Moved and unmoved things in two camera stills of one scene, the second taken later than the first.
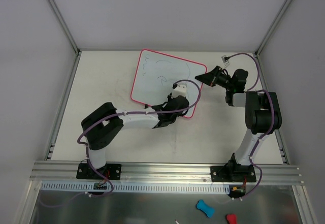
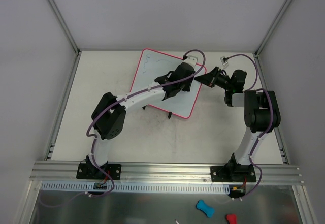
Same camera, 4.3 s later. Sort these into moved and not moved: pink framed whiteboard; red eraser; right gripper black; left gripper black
Moved: left gripper black
Not moved: right gripper black; red eraser; pink framed whiteboard
